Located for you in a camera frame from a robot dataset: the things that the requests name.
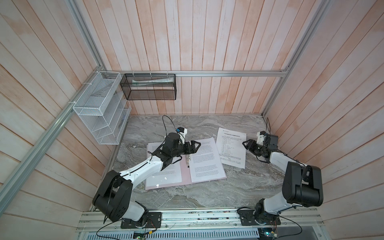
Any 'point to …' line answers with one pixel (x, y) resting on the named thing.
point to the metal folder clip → (188, 158)
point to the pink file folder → (203, 164)
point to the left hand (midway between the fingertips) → (196, 147)
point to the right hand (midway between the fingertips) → (246, 143)
